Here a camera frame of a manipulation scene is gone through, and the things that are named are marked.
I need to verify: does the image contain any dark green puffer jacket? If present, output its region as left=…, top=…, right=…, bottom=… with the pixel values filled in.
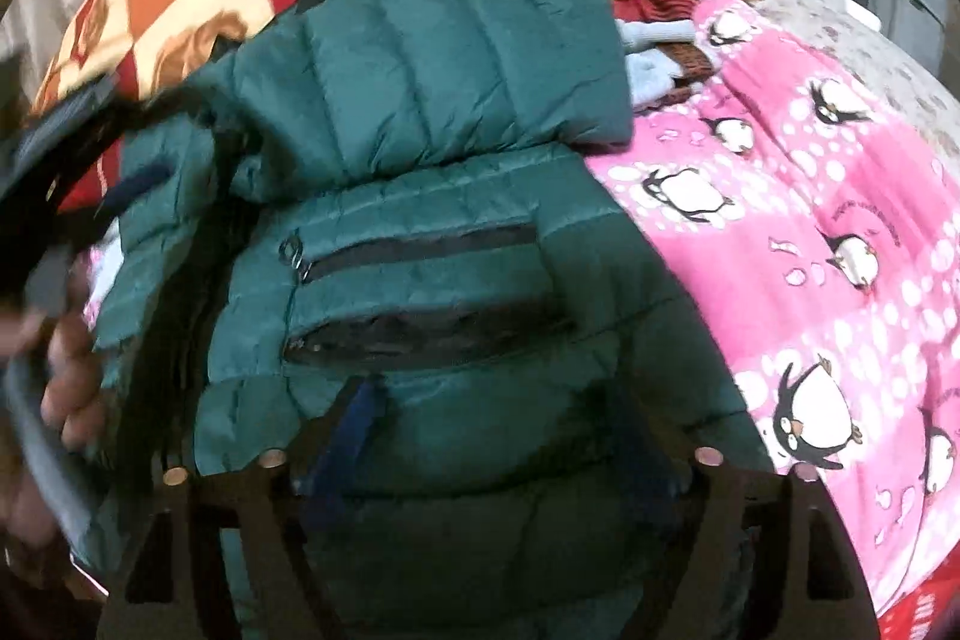
left=80, top=0, right=768, bottom=638

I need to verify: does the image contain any person's left hand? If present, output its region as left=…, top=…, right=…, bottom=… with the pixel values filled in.
left=2, top=305, right=106, bottom=549

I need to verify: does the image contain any pink penguin blanket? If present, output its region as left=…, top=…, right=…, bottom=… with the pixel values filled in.
left=590, top=0, right=958, bottom=609

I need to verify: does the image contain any grey folded garment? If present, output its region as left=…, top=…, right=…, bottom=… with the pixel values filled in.
left=617, top=19, right=721, bottom=110

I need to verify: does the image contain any brown patterned folded cloth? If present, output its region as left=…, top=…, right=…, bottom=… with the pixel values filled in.
left=613, top=0, right=719, bottom=110

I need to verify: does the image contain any floral bed sheet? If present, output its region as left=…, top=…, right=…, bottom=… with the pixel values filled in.
left=682, top=0, right=960, bottom=163

